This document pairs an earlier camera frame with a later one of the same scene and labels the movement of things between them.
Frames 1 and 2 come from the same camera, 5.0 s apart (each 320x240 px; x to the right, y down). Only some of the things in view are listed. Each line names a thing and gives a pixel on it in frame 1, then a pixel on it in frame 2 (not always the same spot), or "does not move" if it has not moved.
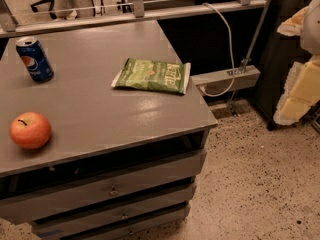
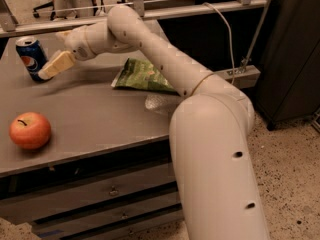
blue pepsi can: [34, 59] does not move
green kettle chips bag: [154, 75] does not move
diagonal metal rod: [247, 60] does not move
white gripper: [312, 29] to [76, 42]
